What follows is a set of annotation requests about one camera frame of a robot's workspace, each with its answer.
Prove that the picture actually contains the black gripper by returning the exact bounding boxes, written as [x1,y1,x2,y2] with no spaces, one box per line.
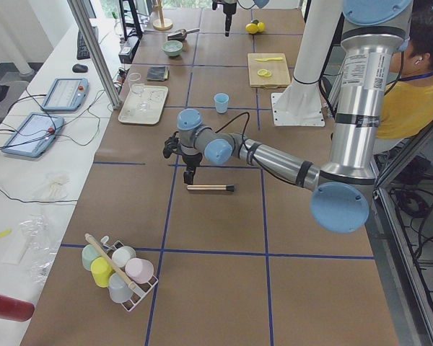
[180,144,203,184]
[222,0,237,37]

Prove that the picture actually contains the steel muddler black cap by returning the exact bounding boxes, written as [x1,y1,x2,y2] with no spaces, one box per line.
[186,185,235,192]

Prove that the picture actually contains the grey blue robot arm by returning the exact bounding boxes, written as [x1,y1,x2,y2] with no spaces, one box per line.
[163,1,412,233]
[212,0,269,37]

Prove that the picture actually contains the whole yellow lemon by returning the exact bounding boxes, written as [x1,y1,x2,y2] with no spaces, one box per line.
[245,21,258,35]
[257,22,266,32]

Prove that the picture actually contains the wooden cup tree stand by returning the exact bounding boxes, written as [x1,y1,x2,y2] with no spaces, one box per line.
[152,0,173,31]

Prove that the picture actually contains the light blue plastic cup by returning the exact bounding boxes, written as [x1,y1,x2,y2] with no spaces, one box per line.
[214,93,229,114]

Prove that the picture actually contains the pale green plastic cup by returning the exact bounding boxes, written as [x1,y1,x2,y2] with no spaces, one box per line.
[112,246,136,269]

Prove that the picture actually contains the pink plastic cup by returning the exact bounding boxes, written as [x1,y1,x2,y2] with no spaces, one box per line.
[125,257,154,284]

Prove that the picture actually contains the teal plastic cup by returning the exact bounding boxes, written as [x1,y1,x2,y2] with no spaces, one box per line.
[82,244,100,271]

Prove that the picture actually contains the yellow plastic cup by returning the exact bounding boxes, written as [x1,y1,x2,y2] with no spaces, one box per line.
[90,257,115,288]

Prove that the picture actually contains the grey plastic cup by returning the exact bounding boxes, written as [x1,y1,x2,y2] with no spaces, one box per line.
[108,273,133,303]

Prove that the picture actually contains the steel ice scoop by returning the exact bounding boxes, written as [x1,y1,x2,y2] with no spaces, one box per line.
[167,28,200,42]

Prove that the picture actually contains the green bowl of ice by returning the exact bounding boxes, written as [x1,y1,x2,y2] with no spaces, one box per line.
[162,40,183,58]

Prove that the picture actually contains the yellow plastic knife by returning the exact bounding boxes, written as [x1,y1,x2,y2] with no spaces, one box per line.
[255,56,284,62]

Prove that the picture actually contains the wooden cutting board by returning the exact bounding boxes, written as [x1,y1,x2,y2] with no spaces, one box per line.
[248,53,291,89]

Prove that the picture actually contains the white bear tray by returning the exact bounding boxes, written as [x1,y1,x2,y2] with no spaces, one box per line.
[118,84,168,125]

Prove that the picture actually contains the folded grey cloth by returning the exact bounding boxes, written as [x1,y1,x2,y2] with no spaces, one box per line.
[146,66,169,81]

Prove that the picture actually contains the clear wine glass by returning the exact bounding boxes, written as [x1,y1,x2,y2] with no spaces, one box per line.
[128,72,148,112]

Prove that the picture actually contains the upper blue teach pendant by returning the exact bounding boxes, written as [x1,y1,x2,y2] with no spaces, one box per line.
[41,78,89,112]

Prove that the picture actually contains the blue teach pendant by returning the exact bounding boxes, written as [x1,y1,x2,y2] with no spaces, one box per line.
[1,112,65,158]
[41,78,89,112]

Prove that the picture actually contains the black keyboard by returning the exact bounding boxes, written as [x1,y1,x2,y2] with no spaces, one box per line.
[76,30,90,61]

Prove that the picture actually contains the black computer mouse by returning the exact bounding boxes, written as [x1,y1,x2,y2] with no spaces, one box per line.
[72,63,88,74]

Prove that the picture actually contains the lower blue teach pendant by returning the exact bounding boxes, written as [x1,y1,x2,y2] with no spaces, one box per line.
[1,112,65,158]

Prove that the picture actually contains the person in yellow shirt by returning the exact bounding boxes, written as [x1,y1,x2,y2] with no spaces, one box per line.
[374,6,433,153]

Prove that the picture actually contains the red bottle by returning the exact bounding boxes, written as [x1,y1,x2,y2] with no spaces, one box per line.
[0,295,35,321]

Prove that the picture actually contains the white wire cup rack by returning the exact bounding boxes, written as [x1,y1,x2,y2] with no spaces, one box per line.
[84,234,158,312]

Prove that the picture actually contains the aluminium frame post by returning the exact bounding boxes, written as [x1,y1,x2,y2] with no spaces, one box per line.
[67,0,121,110]

